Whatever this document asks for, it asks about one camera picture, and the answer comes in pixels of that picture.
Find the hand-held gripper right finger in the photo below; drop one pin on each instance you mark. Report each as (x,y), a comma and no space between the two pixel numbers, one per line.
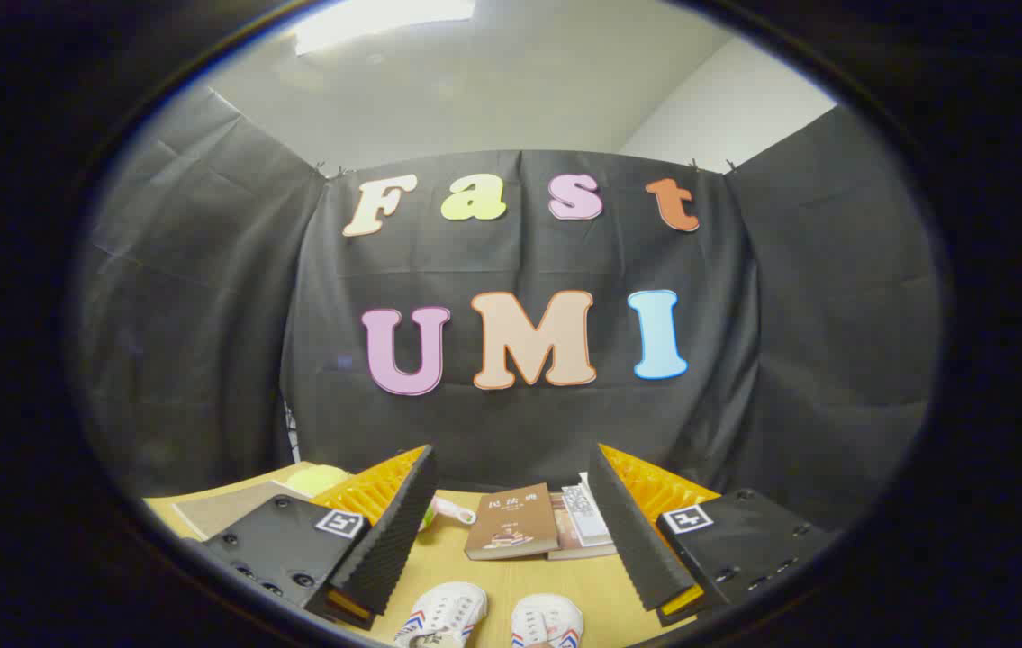
(632,531)

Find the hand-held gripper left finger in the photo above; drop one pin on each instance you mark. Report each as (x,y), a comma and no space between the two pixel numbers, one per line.
(393,531)

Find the white striped canvas shoe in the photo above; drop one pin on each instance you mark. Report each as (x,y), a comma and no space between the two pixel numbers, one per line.
(449,607)
(548,616)

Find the beige storage box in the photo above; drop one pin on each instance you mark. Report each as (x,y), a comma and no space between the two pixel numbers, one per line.
(231,508)

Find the white patterned cover book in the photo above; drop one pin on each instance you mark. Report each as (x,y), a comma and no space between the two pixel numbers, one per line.
(587,517)

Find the green and pink plush toy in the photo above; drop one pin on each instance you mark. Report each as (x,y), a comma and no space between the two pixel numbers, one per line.
(452,511)

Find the tan thick book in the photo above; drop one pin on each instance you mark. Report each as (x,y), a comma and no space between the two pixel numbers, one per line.
(565,545)

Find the yellow plush fruit toy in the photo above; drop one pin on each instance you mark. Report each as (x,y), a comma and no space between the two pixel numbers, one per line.
(317,479)

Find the brown cover book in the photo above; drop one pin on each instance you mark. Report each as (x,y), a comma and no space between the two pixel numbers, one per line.
(510,522)

